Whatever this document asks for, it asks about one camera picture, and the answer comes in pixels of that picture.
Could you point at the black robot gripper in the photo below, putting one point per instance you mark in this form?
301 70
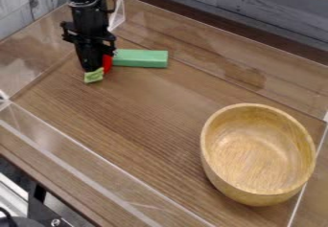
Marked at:
87 33

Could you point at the red plush strawberry toy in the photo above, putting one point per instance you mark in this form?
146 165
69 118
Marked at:
98 74

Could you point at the green rectangular block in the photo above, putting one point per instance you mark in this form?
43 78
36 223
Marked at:
141 58

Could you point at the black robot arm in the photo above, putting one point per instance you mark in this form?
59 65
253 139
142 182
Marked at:
85 3

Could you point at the wooden bowl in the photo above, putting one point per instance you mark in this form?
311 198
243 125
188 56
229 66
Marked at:
257 153

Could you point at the clear acrylic corner bracket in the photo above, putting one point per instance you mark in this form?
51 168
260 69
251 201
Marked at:
118 17

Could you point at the clear acrylic barrier wall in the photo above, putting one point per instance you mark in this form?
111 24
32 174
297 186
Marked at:
114 145

